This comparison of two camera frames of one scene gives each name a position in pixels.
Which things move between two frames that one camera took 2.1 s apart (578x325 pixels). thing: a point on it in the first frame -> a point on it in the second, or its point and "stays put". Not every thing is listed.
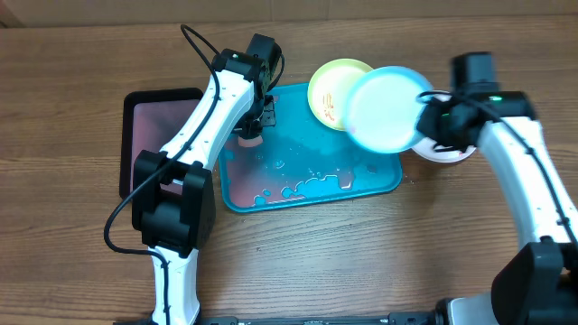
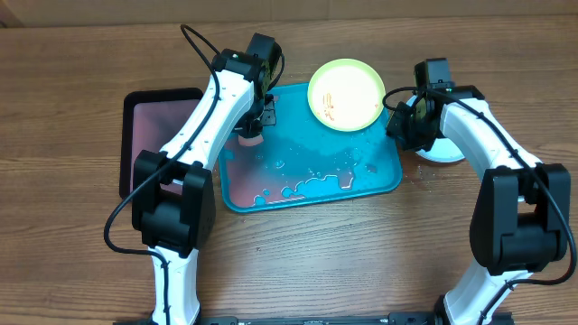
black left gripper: (269, 121) stays put
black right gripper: (424, 125) -> (401, 134)
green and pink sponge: (250, 143) stays put
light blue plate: (381, 107) -> (442, 150)
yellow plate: (329, 88) stays put
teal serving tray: (300, 161) stays put
